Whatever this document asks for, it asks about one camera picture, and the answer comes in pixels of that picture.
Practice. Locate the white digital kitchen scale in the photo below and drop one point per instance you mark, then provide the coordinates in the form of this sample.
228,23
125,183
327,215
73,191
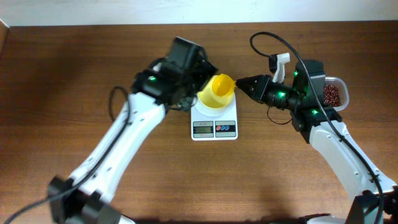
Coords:
214,124

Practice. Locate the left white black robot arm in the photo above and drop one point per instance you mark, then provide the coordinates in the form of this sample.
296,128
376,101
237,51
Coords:
168,83

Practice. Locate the red adzuki beans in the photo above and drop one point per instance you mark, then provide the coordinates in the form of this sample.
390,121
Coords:
332,96

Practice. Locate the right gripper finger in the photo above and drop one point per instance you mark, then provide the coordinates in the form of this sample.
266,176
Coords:
247,83
251,92

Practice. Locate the pale yellow plastic bowl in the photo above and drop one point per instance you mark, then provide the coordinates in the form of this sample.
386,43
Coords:
209,99

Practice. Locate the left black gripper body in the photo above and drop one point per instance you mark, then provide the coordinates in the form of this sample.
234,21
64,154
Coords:
199,75

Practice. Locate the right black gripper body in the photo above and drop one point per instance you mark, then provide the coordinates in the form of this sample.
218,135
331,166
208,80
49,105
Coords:
278,94

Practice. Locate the clear plastic food container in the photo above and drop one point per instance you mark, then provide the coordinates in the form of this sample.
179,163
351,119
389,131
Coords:
343,91

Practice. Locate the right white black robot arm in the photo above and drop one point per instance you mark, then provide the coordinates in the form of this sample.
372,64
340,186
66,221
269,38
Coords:
371,192

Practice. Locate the yellow plastic measuring scoop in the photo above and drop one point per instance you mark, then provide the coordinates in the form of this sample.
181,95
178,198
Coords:
223,85

